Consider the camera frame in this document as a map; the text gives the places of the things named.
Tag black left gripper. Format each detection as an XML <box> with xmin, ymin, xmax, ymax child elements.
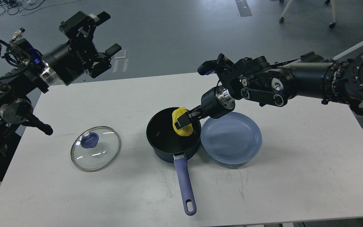
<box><xmin>40</xmin><ymin>11</ymin><xmax>122</xmax><ymax>86</ymax></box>

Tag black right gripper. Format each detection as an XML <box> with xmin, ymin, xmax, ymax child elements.
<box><xmin>174</xmin><ymin>86</ymin><xmax>236</xmax><ymax>130</ymax></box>

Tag yellow potato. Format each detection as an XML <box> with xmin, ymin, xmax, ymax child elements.
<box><xmin>171</xmin><ymin>107</ymin><xmax>193</xmax><ymax>137</ymax></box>

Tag glass pot lid blue knob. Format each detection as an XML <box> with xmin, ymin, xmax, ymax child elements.
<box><xmin>70</xmin><ymin>125</ymin><xmax>121</xmax><ymax>172</ymax></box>

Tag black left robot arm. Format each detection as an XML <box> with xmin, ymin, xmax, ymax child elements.
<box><xmin>0</xmin><ymin>11</ymin><xmax>122</xmax><ymax>156</ymax></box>

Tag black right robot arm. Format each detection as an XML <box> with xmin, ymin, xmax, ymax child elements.
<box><xmin>173</xmin><ymin>52</ymin><xmax>363</xmax><ymax>130</ymax></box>

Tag dark blue saucepan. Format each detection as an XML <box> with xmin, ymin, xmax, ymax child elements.
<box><xmin>146</xmin><ymin>107</ymin><xmax>202</xmax><ymax>216</ymax></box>

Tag blue plate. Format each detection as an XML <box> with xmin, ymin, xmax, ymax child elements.
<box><xmin>200</xmin><ymin>112</ymin><xmax>262</xmax><ymax>165</ymax></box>

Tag white chair legs with casters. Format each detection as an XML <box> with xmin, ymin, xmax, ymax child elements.
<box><xmin>279</xmin><ymin>0</ymin><xmax>337</xmax><ymax>29</ymax></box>

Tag black floor cables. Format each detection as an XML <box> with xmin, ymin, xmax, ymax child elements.
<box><xmin>0</xmin><ymin>0</ymin><xmax>82</xmax><ymax>20</ymax></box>

